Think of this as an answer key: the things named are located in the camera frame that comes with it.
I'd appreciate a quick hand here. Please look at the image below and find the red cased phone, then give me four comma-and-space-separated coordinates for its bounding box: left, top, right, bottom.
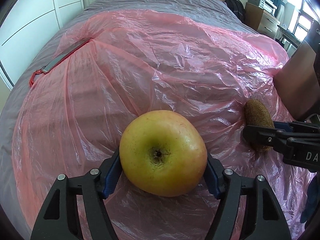
29, 38, 91, 87

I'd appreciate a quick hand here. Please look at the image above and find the brown kiwi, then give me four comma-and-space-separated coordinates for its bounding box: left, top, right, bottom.
244, 99, 274, 154

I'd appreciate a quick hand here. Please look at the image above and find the white printer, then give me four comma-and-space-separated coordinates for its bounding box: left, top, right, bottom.
248, 0, 277, 16

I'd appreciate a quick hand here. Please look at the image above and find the pink plastic sheet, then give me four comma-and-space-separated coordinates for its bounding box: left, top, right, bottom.
11, 9, 317, 240

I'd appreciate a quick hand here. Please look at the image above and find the yellow green apple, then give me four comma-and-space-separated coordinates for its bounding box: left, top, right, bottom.
119, 110, 207, 197

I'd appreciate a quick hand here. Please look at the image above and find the black backpack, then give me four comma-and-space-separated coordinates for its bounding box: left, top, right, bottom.
225, 0, 246, 23

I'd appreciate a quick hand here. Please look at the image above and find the white wardrobe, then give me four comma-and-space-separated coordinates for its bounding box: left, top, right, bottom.
1, 0, 84, 89

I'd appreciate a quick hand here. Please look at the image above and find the grey bed cover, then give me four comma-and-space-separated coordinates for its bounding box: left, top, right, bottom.
1, 0, 253, 239

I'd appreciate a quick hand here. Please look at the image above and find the wooden drawer cabinet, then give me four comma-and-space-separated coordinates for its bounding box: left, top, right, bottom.
245, 2, 280, 39

